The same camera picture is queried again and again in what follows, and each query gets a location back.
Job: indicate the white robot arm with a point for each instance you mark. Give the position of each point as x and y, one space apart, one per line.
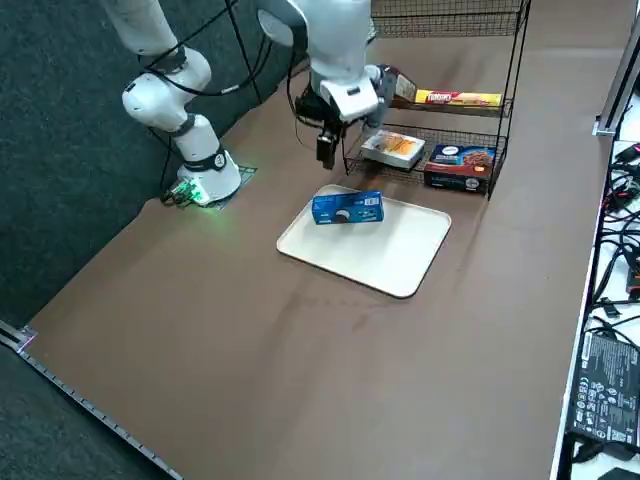
340 40

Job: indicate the white plastic tray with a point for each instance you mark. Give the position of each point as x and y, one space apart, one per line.
370 255

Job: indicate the blue Oreo cookie box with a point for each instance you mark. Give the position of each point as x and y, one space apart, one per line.
350 207

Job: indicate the white Franzzi biscuit box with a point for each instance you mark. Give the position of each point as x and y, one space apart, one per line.
395 147

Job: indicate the small black connector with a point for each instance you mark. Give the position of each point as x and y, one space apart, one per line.
611 306

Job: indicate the large black power brick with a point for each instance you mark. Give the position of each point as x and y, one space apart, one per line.
605 390

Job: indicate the yellow Nabati wafer box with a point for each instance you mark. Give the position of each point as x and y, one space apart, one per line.
460 98

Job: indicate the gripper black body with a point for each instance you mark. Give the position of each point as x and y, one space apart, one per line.
312 107

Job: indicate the red and black plug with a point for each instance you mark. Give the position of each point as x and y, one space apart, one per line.
634 280

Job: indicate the aluminium profile post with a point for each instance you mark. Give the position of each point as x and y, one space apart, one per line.
617 90

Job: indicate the aluminium edge rail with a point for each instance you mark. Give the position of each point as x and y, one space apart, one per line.
75 395

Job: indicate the blue Chocofello box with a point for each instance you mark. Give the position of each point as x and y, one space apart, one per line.
457 167

